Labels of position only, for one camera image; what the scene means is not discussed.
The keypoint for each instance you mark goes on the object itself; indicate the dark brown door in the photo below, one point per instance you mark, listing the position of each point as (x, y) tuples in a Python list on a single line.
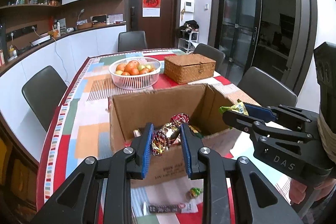
[(168, 29)]

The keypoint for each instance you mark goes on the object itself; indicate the wall socket strip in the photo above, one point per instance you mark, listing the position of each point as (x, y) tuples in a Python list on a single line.
[(23, 30)]

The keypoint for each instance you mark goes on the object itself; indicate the grey sliding door leaf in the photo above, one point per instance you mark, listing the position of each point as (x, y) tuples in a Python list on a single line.
[(298, 29)]

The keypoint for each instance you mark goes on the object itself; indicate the dark framed glass door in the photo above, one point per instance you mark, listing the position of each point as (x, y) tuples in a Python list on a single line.
[(239, 16)]

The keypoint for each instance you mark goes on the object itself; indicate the dark glass display cabinet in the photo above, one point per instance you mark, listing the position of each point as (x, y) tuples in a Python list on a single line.
[(15, 174)]

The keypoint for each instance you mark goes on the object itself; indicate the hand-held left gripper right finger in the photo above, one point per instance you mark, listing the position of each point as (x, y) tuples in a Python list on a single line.
[(187, 150)]

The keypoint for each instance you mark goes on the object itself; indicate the small wicker basket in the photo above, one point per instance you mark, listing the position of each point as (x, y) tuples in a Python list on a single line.
[(84, 26)]

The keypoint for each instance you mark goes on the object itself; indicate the shiny foil candy packet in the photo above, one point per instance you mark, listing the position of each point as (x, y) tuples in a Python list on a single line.
[(160, 138)]

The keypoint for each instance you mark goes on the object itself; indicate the brown cardboard box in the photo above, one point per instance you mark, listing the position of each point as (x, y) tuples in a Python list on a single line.
[(157, 108)]

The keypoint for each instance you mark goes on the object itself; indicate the long dark snack bar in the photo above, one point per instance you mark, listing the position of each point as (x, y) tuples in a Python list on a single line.
[(168, 208)]

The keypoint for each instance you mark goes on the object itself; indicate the white base cabinets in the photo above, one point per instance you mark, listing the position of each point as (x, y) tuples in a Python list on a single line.
[(78, 43)]

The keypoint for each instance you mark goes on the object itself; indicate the white desk lamp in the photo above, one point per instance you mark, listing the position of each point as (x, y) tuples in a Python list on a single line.
[(80, 14)]

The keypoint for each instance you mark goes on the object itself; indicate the pile of round fruit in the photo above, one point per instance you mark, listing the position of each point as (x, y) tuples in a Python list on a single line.
[(132, 67)]

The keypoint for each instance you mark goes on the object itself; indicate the red white hanging calendar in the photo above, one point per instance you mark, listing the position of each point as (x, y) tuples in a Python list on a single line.
[(151, 1)]

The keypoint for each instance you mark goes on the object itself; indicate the white papers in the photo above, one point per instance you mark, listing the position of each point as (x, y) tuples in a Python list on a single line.
[(115, 18)]

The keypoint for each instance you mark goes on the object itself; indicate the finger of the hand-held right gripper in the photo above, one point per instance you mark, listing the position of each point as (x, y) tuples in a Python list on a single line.
[(241, 120), (258, 111)]

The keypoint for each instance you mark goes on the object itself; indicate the green lollipop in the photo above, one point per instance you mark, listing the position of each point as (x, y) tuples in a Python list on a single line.
[(194, 192)]

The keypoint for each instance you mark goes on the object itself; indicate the white shoe rack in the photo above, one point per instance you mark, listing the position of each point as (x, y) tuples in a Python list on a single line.
[(187, 41)]

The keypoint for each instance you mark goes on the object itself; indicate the grey dining chair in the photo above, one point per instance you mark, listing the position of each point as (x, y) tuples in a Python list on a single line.
[(43, 95), (132, 40), (266, 87), (210, 54)]

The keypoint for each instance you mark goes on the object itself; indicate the white fruit basket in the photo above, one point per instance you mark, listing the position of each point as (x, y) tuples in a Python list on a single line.
[(134, 81)]

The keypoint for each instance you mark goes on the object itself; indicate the person's right hand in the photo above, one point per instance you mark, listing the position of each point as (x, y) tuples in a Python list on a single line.
[(302, 191)]

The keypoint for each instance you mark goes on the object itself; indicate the white wall intercom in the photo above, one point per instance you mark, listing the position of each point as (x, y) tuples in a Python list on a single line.
[(189, 6)]

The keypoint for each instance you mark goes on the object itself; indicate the black countertop appliance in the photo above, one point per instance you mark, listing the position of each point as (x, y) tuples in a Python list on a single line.
[(1, 35)]

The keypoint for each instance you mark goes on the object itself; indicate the black bag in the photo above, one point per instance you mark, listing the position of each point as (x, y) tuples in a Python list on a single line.
[(191, 24)]

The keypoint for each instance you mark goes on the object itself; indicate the yellow green snack packet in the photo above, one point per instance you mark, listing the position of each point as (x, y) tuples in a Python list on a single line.
[(232, 108)]

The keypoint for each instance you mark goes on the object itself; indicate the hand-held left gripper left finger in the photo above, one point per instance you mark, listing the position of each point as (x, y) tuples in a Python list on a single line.
[(147, 150)]

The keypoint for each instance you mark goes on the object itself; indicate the woven lidded box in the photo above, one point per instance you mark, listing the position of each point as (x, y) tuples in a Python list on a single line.
[(189, 69)]

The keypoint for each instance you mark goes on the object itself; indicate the white induction cooker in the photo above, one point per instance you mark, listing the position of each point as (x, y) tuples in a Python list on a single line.
[(39, 41)]

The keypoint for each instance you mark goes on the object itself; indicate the red foil candy packet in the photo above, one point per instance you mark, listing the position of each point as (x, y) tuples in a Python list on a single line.
[(179, 117)]

